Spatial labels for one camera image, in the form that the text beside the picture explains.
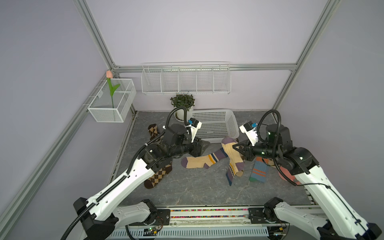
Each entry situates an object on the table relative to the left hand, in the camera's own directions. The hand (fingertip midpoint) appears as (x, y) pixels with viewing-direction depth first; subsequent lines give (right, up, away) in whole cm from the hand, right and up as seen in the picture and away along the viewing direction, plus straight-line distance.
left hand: (205, 143), depth 65 cm
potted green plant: (-12, +26, +39) cm, 49 cm away
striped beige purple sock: (+1, -15, +28) cm, 32 cm away
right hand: (+13, -1, 0) cm, 13 cm away
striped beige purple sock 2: (+15, -11, +4) cm, 19 cm away
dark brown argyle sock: (-30, -25, +19) cm, 43 cm away
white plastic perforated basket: (+11, +8, +46) cm, 48 cm away
